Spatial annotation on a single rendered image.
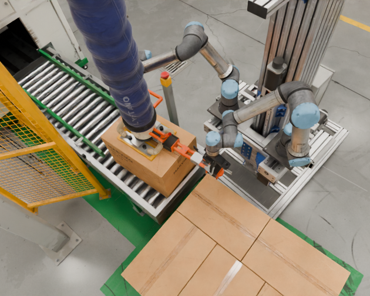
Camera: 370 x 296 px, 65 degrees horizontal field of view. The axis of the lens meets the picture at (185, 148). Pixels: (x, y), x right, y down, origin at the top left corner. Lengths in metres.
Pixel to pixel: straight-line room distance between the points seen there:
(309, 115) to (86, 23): 1.02
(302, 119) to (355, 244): 1.83
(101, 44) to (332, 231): 2.44
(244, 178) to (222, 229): 0.70
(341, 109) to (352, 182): 0.89
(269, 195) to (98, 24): 2.01
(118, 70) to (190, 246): 1.34
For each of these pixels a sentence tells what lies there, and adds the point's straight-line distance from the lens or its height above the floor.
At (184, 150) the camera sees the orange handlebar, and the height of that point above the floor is 1.10.
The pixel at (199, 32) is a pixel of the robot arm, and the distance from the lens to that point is 1.83.
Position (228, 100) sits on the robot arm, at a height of 1.20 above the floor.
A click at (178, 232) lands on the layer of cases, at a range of 2.24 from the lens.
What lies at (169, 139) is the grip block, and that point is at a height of 1.10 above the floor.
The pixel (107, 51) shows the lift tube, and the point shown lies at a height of 1.83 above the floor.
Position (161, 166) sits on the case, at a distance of 2.00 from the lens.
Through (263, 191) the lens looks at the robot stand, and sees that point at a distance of 2.73.
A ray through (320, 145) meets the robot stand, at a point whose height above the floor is 0.94.
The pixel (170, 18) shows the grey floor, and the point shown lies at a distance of 4.77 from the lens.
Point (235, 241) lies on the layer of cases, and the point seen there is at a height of 0.54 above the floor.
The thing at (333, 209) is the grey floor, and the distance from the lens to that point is 3.06.
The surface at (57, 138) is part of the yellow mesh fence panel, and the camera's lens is 2.22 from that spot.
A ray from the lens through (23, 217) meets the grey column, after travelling 2.46.
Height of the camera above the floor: 2.70
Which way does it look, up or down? 59 degrees down
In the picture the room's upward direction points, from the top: 10 degrees counter-clockwise
